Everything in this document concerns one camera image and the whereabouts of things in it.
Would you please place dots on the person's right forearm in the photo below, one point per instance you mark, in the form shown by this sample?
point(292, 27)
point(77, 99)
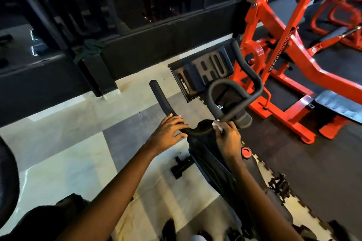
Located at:
point(263, 204)

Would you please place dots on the person's left forearm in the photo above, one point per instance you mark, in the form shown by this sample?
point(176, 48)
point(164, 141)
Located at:
point(104, 204)

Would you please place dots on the red lever gym machine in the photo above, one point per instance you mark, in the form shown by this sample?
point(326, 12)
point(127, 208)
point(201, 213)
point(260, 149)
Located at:
point(339, 17)

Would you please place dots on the person's bare foot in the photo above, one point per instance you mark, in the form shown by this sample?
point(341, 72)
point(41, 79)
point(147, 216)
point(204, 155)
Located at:
point(205, 235)
point(168, 230)

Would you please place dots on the person's right hand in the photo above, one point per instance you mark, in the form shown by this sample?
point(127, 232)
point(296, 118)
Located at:
point(229, 141)

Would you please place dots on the small white wipe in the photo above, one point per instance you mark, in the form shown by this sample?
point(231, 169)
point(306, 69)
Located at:
point(218, 126)

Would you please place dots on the person's left hand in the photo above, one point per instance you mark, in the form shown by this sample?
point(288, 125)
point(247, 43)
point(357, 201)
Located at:
point(166, 135)

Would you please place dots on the black interlocking foam mat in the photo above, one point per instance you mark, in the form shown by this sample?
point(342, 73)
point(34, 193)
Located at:
point(322, 164)

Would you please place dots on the dark green hanging cloth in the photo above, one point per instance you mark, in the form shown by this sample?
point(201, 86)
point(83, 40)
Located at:
point(87, 50)

